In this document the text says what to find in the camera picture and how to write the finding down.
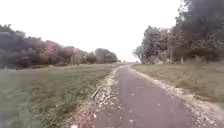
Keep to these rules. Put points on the stick on path edge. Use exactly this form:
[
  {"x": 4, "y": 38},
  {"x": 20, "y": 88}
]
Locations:
[{"x": 96, "y": 92}]

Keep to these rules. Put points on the grey gravel-edged asphalt path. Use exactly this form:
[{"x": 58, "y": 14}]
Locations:
[{"x": 146, "y": 103}]

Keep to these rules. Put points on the robot's own part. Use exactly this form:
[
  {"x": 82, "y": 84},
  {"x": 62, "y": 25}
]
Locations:
[{"x": 74, "y": 126}]

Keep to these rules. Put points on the grass field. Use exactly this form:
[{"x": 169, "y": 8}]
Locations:
[{"x": 43, "y": 90}]

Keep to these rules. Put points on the grass verge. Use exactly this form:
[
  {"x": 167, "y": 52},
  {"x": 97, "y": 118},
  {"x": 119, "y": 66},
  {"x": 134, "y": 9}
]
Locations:
[{"x": 193, "y": 78}]

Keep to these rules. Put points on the row of trees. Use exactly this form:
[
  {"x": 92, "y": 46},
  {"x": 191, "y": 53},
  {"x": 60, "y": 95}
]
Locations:
[
  {"x": 30, "y": 53},
  {"x": 196, "y": 33}
]

